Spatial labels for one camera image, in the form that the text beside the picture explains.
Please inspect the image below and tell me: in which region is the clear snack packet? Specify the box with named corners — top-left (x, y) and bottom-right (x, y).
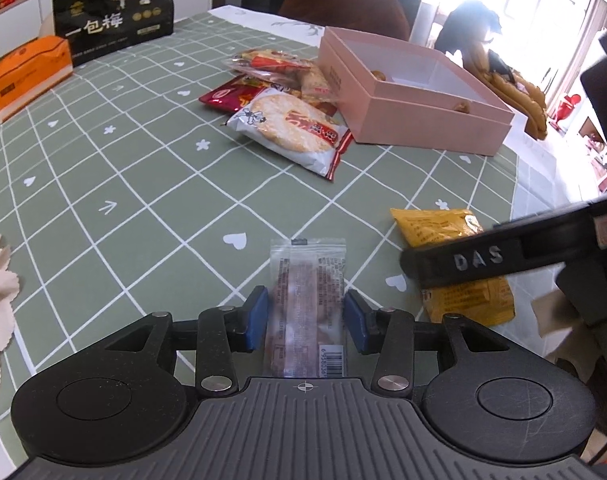
top-left (263, 237), bottom-right (347, 378)

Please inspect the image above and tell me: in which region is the tan chair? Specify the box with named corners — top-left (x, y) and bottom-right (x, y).
top-left (462, 42), bottom-right (549, 139)

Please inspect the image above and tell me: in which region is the clear cracker packet red label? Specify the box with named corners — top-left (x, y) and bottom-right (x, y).
top-left (226, 49), bottom-right (318, 81)

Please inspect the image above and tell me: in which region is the green checked tablecloth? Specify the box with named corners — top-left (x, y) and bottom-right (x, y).
top-left (0, 7), bottom-right (519, 433)

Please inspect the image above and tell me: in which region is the mustard yellow snack packet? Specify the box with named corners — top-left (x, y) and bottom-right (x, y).
top-left (389, 207), bottom-right (515, 324)

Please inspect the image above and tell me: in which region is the pink cardboard box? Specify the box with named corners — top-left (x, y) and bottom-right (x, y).
top-left (317, 26), bottom-right (515, 157)

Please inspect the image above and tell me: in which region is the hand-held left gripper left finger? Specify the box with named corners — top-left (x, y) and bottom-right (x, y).
top-left (103, 285), bottom-right (270, 397)

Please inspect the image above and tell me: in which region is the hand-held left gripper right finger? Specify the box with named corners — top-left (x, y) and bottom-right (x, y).
top-left (343, 289), bottom-right (514, 398)

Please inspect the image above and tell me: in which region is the white red rice cracker packet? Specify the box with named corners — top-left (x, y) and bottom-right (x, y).
top-left (226, 87), bottom-right (354, 182)

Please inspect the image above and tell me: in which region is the dark cloth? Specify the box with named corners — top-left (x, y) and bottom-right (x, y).
top-left (436, 1), bottom-right (503, 57)

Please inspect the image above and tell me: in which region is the clear round cracker packet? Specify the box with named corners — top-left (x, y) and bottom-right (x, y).
top-left (297, 60), bottom-right (341, 117)

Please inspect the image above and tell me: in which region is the black snack bag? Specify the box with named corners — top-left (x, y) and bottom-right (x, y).
top-left (52, 0), bottom-right (175, 67)

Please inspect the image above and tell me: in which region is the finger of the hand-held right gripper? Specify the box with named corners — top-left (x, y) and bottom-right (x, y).
top-left (401, 201), bottom-right (600, 292)

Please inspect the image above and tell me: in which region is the red snack packet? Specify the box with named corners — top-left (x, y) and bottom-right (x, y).
top-left (198, 75), bottom-right (269, 113)

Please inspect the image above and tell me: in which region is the red ornament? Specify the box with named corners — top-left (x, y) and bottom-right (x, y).
top-left (551, 94), bottom-right (583, 129)

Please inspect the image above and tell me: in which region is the orange tissue box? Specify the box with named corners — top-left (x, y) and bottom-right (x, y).
top-left (0, 36), bottom-right (75, 125)

